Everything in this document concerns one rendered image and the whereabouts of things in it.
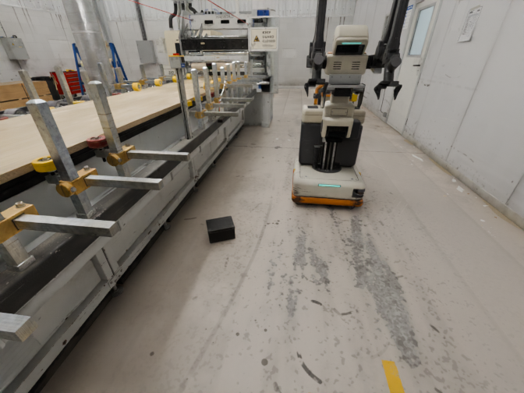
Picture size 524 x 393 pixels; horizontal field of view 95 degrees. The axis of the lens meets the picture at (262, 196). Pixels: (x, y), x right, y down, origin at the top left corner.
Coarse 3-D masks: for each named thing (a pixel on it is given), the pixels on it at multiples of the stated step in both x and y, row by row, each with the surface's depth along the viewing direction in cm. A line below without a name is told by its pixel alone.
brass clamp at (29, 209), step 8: (16, 208) 67; (24, 208) 67; (32, 208) 69; (8, 216) 64; (16, 216) 65; (0, 224) 61; (8, 224) 63; (0, 232) 61; (8, 232) 63; (16, 232) 65; (0, 240) 61
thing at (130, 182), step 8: (48, 176) 87; (56, 176) 86; (88, 176) 86; (96, 176) 86; (104, 176) 86; (112, 176) 86; (56, 184) 89; (88, 184) 86; (96, 184) 86; (104, 184) 85; (112, 184) 85; (120, 184) 84; (128, 184) 84; (136, 184) 83; (144, 184) 83; (152, 184) 82; (160, 184) 83
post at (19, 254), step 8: (0, 216) 62; (8, 240) 64; (16, 240) 66; (0, 248) 64; (8, 248) 64; (16, 248) 66; (24, 248) 68; (8, 256) 65; (16, 256) 66; (24, 256) 68; (16, 264) 66
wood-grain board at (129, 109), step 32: (128, 96) 220; (160, 96) 219; (192, 96) 218; (0, 128) 124; (32, 128) 124; (64, 128) 123; (96, 128) 123; (128, 128) 132; (0, 160) 86; (32, 160) 86
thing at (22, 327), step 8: (0, 320) 42; (8, 320) 42; (16, 320) 42; (24, 320) 42; (32, 320) 43; (0, 328) 41; (8, 328) 41; (16, 328) 41; (24, 328) 42; (32, 328) 44; (0, 336) 42; (8, 336) 42; (16, 336) 41; (24, 336) 42
